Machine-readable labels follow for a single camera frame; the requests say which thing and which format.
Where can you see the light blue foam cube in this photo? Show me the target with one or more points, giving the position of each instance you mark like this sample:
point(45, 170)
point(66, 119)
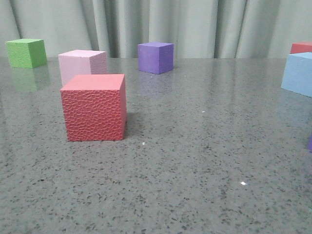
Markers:
point(298, 74)

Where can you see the red textured foam cube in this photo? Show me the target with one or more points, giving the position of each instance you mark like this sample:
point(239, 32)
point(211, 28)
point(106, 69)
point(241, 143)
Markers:
point(94, 107)

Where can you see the pink foam cube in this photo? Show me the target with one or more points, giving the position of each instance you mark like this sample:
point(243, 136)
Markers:
point(83, 62)

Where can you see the grey-green curtain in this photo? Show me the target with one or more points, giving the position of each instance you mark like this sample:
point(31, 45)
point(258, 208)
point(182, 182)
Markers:
point(197, 28)

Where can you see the green foam cube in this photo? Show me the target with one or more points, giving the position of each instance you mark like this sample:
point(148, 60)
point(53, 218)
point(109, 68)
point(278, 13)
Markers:
point(26, 53)

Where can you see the purple foam cube near edge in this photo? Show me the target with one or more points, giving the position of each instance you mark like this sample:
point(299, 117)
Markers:
point(310, 144)

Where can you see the red foam cube far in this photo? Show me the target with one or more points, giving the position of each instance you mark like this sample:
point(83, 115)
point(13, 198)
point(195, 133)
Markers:
point(301, 47)

